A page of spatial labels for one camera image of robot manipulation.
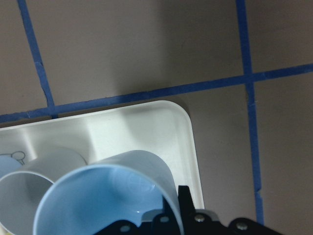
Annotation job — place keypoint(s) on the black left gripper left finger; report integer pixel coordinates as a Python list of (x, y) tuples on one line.
[(161, 223)]

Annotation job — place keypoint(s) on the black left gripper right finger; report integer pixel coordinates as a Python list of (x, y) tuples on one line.
[(203, 222)]

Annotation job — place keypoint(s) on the light blue plastic cup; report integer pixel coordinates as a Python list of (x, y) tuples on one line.
[(122, 187)]

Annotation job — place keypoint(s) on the grey plastic cup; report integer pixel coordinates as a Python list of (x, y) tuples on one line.
[(22, 190)]

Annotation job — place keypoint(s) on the cream plastic tray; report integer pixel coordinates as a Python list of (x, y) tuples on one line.
[(160, 127)]

